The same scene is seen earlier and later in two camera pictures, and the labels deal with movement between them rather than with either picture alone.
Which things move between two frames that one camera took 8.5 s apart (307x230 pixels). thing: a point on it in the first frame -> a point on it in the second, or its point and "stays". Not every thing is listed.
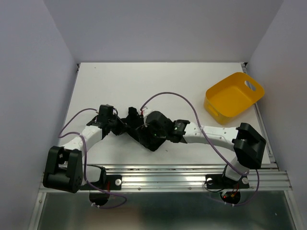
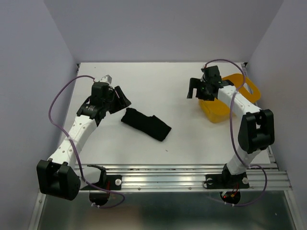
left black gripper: (118, 132) -> (122, 102)
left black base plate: (109, 182) stays
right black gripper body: (154, 135) -> (203, 92)
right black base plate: (222, 181) stays
